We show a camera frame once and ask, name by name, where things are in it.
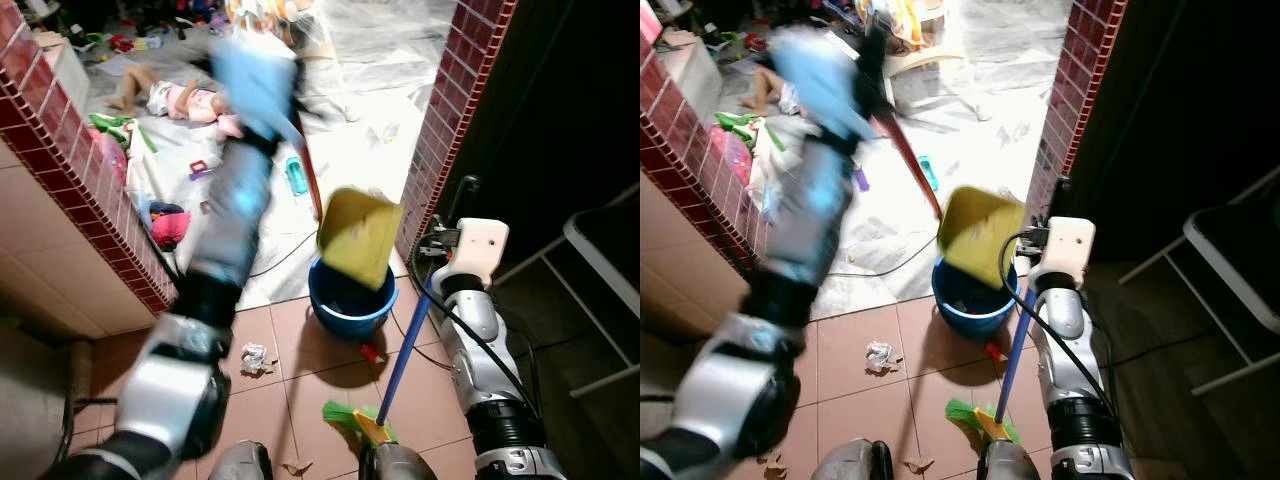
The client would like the white plastic chair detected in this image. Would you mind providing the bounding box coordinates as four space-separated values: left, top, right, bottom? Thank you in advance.
878 0 966 83
228 0 336 63

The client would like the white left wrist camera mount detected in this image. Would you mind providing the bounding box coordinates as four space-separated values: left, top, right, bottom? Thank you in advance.
772 28 873 141
208 32 303 143

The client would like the green toy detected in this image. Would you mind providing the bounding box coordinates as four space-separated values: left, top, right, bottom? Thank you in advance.
714 111 763 143
88 111 153 153

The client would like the folding chair with dark seat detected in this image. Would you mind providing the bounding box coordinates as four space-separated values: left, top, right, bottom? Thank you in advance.
490 183 641 401
1118 168 1280 397

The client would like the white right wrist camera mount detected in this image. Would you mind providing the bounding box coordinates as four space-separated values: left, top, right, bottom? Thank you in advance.
1035 215 1097 292
444 217 510 293

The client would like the blue plastic bucket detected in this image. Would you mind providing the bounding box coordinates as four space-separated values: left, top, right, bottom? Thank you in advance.
307 254 400 340
931 256 1020 340

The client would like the green broom with blue handle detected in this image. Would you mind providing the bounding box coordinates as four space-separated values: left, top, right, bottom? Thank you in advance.
944 285 1039 447
321 285 435 448

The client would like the black cable on floor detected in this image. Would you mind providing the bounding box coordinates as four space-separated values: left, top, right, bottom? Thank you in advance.
828 250 938 280
248 228 323 279

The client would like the crumpled white paper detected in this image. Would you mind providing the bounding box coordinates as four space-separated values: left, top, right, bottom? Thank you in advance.
864 341 904 375
239 342 278 377

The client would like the robot right leg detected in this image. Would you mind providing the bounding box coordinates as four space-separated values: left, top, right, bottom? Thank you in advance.
359 441 438 480
979 440 1048 480

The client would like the yellow dustpan with red handle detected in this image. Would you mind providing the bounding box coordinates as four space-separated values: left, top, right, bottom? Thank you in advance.
868 105 1027 290
293 115 405 292

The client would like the child lying on floor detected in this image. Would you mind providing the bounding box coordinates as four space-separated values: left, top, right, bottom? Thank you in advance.
106 64 247 138
744 64 803 118

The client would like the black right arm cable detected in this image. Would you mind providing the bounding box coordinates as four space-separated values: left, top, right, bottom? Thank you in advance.
998 230 1119 421
407 232 543 423

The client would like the robot leg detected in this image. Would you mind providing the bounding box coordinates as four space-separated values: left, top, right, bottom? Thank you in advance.
979 440 1048 480
208 440 273 480
811 437 893 480
359 441 438 480

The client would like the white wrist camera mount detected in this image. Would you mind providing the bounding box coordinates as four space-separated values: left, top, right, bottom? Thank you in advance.
208 32 303 143
444 217 510 293
1035 215 1097 292
772 28 873 141

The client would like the pink round toy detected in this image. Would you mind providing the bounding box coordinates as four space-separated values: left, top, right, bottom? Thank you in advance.
149 204 193 252

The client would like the robot left leg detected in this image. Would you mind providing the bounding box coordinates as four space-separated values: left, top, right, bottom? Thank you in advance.
811 437 893 480
208 440 273 480

